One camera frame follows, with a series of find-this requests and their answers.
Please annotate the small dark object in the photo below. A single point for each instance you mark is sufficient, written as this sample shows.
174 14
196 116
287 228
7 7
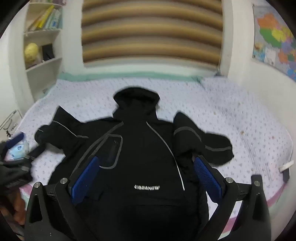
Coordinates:
286 175

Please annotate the teal mattress edge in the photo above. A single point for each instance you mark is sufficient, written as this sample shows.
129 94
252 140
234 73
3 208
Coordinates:
138 75

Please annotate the floral bed sheet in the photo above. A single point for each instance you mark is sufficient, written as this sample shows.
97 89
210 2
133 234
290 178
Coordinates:
222 111

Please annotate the person's left hand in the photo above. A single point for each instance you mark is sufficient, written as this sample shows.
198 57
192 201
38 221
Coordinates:
15 207

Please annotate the white bookshelf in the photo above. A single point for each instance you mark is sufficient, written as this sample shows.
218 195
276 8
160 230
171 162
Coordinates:
44 46

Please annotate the wooden slatted headboard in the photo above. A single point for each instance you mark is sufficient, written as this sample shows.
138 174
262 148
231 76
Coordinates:
151 32

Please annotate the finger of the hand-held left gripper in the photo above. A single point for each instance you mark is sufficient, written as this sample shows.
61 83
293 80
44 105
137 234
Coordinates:
38 150

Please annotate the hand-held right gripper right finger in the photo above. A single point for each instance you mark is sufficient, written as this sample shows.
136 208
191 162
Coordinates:
207 183

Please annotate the colourful wall map poster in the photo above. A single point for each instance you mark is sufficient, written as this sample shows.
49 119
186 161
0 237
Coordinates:
275 39

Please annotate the black hooded jacket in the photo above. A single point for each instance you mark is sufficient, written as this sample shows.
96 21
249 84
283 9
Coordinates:
143 148

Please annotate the black box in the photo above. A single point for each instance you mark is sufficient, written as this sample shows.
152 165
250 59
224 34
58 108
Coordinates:
47 52

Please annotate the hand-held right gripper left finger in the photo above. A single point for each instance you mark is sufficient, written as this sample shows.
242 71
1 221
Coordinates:
85 182

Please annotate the row of light blue books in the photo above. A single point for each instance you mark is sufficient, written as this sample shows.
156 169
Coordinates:
54 19

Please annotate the yellow round plush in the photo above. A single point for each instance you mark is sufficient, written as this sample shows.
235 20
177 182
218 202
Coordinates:
31 52

